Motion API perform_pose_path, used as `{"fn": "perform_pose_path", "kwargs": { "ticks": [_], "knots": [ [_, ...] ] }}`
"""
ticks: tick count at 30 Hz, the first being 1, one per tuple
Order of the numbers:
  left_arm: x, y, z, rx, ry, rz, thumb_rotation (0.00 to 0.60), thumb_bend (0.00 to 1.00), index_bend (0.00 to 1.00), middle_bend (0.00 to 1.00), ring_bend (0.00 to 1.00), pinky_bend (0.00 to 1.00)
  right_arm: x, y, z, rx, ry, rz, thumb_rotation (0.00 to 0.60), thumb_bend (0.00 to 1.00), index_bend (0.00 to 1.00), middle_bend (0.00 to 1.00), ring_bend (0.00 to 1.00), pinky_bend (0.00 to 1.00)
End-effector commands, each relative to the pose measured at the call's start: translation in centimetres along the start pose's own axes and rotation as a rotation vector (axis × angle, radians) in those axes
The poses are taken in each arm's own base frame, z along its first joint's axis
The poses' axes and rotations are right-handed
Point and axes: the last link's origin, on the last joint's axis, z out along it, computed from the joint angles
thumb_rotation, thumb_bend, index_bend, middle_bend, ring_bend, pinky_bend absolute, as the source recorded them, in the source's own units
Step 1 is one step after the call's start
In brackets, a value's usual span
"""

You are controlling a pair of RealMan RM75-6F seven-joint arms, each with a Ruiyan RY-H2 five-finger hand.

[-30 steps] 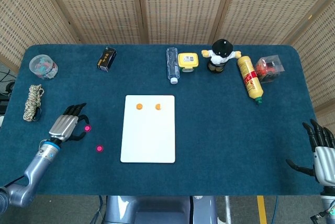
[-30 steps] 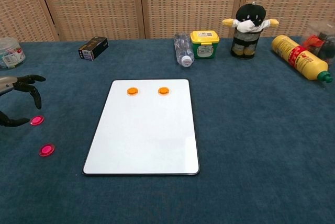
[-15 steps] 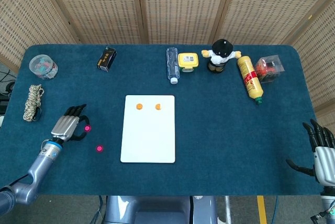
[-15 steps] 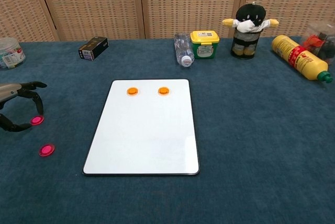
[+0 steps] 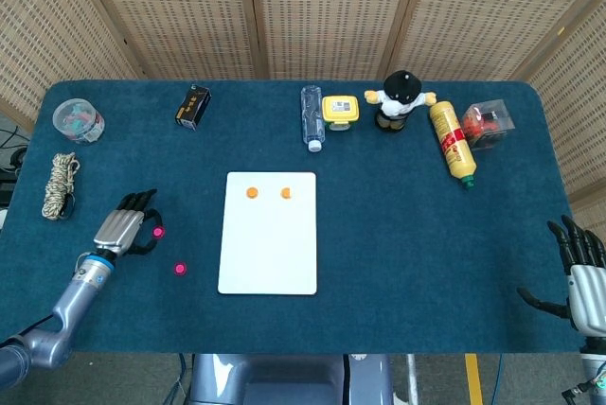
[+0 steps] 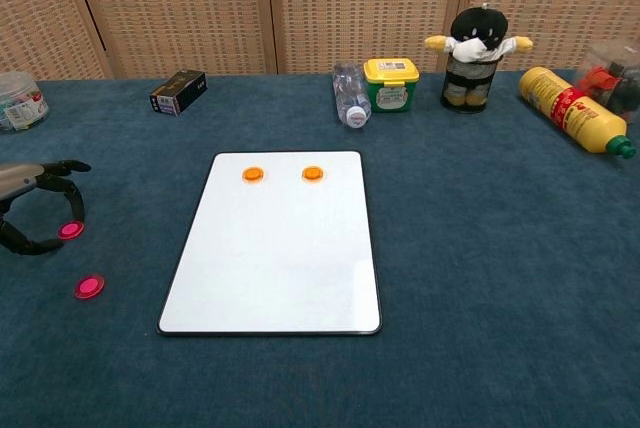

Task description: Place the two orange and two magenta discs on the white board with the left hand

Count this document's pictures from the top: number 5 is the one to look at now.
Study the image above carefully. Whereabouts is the coiled speckled rope bundle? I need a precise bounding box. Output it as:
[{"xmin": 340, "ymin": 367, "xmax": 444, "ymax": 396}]
[{"xmin": 41, "ymin": 151, "xmax": 81, "ymax": 221}]

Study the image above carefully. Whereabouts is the grey robot torso base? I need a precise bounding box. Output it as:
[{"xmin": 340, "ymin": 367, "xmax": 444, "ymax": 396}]
[{"xmin": 187, "ymin": 352, "xmax": 395, "ymax": 405}]

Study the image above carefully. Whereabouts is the blue cable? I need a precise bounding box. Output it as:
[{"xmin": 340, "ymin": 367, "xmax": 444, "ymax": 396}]
[{"xmin": 490, "ymin": 353, "xmax": 504, "ymax": 405}]

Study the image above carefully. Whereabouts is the black and yellow plush doll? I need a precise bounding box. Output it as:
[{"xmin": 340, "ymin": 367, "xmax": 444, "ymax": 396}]
[{"xmin": 364, "ymin": 70, "xmax": 438, "ymax": 132}]

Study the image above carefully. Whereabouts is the black and gold carton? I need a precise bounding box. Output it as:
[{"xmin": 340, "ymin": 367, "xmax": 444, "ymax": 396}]
[{"xmin": 173, "ymin": 83, "xmax": 213, "ymax": 131}]

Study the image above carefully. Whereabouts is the white magnetic board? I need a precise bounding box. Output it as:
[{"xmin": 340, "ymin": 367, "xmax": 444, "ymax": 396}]
[{"xmin": 217, "ymin": 170, "xmax": 318, "ymax": 297}]

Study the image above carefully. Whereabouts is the woven rattan folding screen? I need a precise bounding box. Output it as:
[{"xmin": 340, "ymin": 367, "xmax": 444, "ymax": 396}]
[{"xmin": 0, "ymin": 0, "xmax": 606, "ymax": 221}]

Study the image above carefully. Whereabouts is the clear box of binder clips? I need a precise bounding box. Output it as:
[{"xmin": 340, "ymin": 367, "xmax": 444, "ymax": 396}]
[{"xmin": 459, "ymin": 98, "xmax": 516, "ymax": 152}]

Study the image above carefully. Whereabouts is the clear plastic water bottle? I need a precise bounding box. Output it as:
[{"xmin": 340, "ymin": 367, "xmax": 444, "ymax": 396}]
[{"xmin": 300, "ymin": 84, "xmax": 328, "ymax": 153}]

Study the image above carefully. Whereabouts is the white table leg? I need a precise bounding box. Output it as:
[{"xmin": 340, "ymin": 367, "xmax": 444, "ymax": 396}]
[{"xmin": 405, "ymin": 353, "xmax": 420, "ymax": 405}]

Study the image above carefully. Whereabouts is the black cable bundle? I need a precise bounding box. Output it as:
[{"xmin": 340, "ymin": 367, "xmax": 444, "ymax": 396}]
[{"xmin": 0, "ymin": 125, "xmax": 30, "ymax": 198}]

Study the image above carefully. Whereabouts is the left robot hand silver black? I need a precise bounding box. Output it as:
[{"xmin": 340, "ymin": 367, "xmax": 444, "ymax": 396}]
[{"xmin": 92, "ymin": 187, "xmax": 167, "ymax": 257}]

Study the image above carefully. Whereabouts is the yellow sauce bottle green cap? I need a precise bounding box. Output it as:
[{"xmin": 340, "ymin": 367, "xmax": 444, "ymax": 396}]
[{"xmin": 428, "ymin": 99, "xmax": 477, "ymax": 188}]

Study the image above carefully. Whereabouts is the yellow lidded small tub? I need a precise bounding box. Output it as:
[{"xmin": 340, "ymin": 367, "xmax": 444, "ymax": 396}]
[{"xmin": 321, "ymin": 95, "xmax": 361, "ymax": 132}]

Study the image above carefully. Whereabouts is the clear jar of coloured clips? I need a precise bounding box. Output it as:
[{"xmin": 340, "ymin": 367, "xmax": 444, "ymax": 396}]
[{"xmin": 51, "ymin": 97, "xmax": 106, "ymax": 145}]

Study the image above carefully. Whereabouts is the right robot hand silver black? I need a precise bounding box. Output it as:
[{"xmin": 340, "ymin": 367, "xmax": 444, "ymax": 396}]
[{"xmin": 516, "ymin": 215, "xmax": 606, "ymax": 338}]

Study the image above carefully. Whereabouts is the blue felt table mat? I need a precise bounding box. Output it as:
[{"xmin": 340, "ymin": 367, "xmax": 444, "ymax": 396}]
[{"xmin": 0, "ymin": 79, "xmax": 588, "ymax": 355}]

